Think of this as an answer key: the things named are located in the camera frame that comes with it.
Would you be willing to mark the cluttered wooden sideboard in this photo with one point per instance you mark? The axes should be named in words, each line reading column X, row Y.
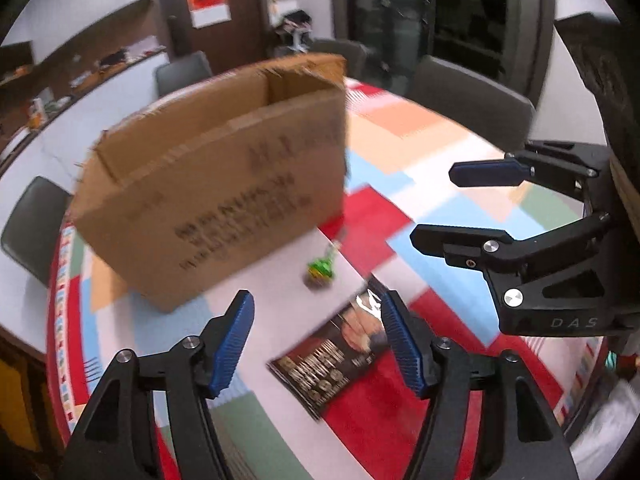
column 75, row 80

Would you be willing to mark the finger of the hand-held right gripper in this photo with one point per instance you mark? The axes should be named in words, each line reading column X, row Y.
column 450, row 240
column 482, row 172

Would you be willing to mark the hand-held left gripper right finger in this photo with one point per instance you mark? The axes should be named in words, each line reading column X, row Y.
column 402, row 345

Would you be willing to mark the black cracker packet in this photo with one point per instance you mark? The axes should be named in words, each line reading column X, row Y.
column 325, row 365

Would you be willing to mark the brown wooden door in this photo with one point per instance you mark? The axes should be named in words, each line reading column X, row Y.
column 250, row 5

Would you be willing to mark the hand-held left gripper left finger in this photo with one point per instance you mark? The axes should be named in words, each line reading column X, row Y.
column 232, row 345

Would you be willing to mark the brown cardboard box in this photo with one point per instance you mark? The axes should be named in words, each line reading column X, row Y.
column 210, row 185

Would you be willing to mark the white stand with clutter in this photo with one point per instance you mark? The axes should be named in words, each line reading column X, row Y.
column 296, row 30

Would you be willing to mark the green wrapped lollipop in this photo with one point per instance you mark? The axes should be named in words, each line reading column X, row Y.
column 320, row 271

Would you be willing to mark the dark glass door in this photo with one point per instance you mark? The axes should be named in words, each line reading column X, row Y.
column 440, row 15

